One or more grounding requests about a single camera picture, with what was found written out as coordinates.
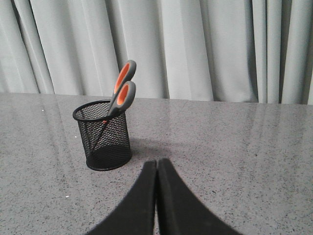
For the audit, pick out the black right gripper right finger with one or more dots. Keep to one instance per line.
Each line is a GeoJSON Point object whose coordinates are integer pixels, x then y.
{"type": "Point", "coordinates": [180, 212]}

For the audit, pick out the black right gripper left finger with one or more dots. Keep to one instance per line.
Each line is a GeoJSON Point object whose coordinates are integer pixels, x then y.
{"type": "Point", "coordinates": [135, 214]}

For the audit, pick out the grey orange handled scissors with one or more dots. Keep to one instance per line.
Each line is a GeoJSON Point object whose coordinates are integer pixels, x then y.
{"type": "Point", "coordinates": [124, 93]}

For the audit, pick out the black mesh pen bucket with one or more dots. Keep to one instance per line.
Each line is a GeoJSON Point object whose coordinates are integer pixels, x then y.
{"type": "Point", "coordinates": [108, 157]}

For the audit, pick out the grey pleated curtain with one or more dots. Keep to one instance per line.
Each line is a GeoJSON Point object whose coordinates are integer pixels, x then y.
{"type": "Point", "coordinates": [208, 50]}

